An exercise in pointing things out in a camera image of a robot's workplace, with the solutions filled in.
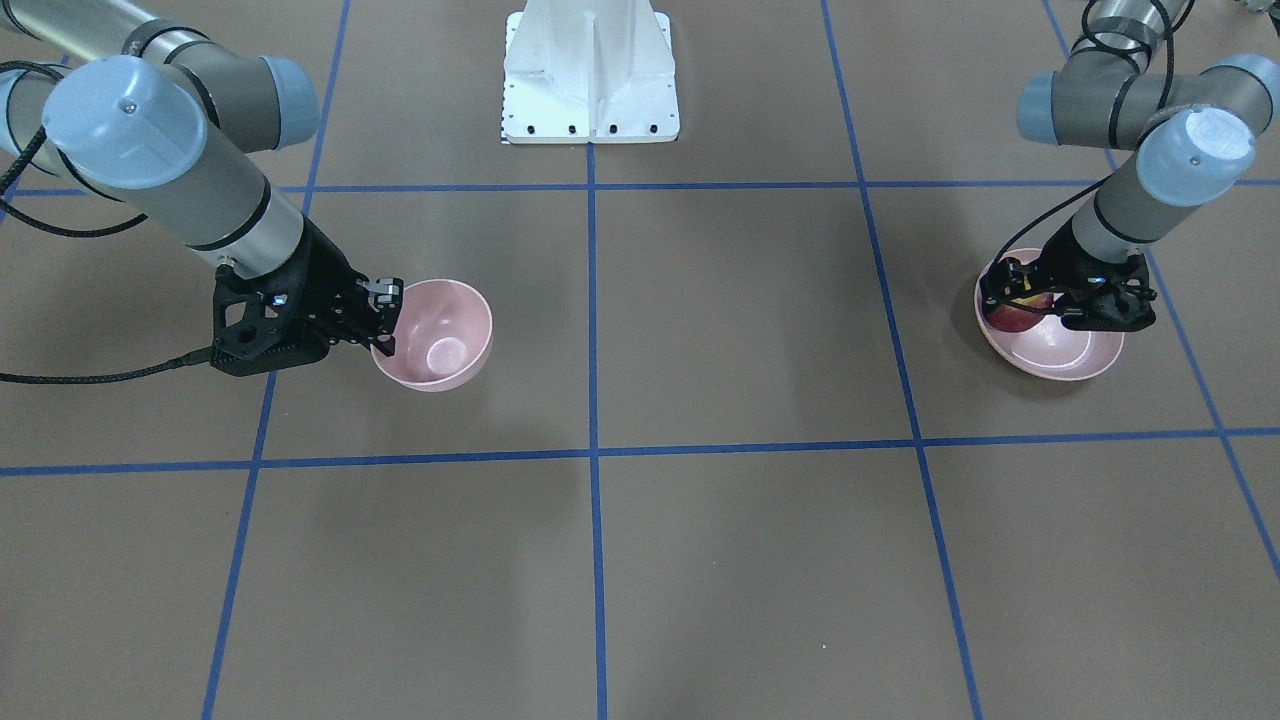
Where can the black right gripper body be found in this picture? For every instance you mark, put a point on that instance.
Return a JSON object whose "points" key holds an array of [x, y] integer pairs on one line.
{"points": [[322, 268]]}

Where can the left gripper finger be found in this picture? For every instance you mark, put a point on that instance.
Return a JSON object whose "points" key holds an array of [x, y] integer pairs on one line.
{"points": [[1067, 316], [1006, 288]]}

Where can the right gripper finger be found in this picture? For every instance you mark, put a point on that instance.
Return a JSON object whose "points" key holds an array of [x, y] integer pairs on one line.
{"points": [[384, 295], [377, 336]]}

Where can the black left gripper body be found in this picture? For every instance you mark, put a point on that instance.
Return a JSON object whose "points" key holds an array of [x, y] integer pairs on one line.
{"points": [[1072, 268]]}

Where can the red apple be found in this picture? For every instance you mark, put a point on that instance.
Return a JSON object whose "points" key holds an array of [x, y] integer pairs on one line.
{"points": [[1019, 325]]}

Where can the pink bowl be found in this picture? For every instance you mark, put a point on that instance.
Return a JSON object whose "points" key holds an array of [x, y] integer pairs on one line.
{"points": [[444, 334]]}

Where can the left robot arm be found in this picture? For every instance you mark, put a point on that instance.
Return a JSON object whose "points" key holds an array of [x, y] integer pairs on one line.
{"points": [[1189, 140]]}

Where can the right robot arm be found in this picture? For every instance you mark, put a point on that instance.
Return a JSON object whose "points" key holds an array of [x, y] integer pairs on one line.
{"points": [[161, 118]]}

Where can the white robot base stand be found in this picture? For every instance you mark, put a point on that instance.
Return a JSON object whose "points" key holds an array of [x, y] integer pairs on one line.
{"points": [[589, 72]]}

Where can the pink plate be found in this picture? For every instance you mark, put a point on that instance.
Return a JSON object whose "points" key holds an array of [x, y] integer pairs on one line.
{"points": [[1051, 352]]}

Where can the blue tape line near crosswise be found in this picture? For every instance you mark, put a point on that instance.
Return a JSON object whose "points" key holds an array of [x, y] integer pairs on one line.
{"points": [[382, 461]]}

